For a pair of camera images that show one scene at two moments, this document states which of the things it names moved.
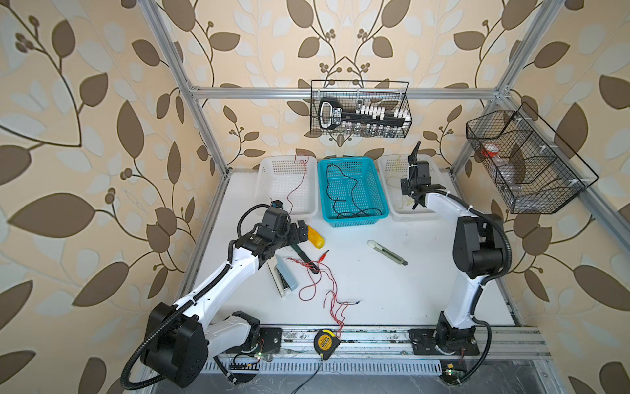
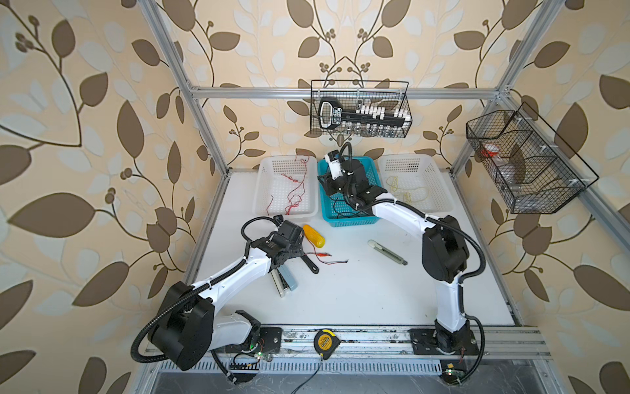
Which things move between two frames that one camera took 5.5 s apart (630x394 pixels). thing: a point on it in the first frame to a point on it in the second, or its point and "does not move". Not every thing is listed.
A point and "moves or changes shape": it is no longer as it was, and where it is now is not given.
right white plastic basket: x=394 y=167 does not move
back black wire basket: x=363 y=108 does not move
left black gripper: x=299 y=231 to x=294 y=250
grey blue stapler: x=282 y=274 does not move
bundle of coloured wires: x=294 y=190 moves or changes shape
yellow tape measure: x=326 y=342 does not move
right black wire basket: x=536 y=171 does not move
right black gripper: x=416 y=179 to x=344 y=182
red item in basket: x=488 y=153 does not move
